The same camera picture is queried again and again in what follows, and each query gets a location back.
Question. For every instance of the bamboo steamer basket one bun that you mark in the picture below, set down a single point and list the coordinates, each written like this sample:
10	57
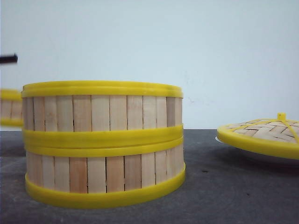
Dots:
10	108

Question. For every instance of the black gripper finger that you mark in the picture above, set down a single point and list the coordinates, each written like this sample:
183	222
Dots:
6	59

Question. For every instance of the bamboo steamer basket three buns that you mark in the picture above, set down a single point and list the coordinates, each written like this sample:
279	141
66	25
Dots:
105	182

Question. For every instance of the woven bamboo steamer lid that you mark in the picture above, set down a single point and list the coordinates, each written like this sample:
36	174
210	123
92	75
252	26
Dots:
271	137

